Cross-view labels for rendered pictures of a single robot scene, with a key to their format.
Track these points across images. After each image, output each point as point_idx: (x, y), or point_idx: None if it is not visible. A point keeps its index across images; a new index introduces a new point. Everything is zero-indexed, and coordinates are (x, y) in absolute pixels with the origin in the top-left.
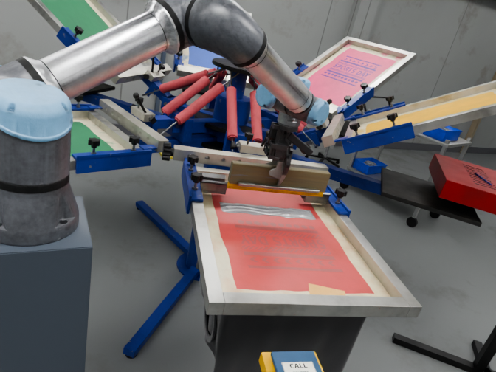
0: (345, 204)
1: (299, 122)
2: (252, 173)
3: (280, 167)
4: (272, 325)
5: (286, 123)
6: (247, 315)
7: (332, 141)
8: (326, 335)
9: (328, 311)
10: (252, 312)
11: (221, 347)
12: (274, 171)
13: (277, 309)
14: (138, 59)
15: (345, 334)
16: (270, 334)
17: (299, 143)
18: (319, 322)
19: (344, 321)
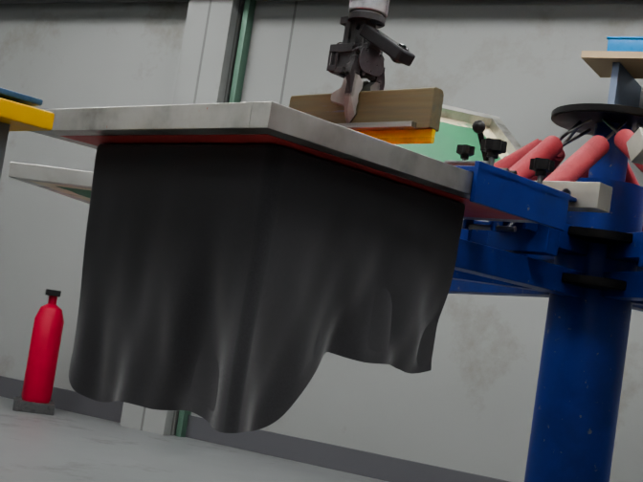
0: (497, 167)
1: (370, 1)
2: (315, 108)
3: (345, 84)
4: (137, 214)
5: (349, 6)
6: (110, 190)
7: (641, 141)
8: (210, 248)
9: (144, 119)
10: (67, 124)
11: (84, 261)
12: (338, 93)
13: (90, 118)
14: None
15: (235, 246)
16: (134, 235)
17: (377, 38)
18: (193, 208)
19: (231, 209)
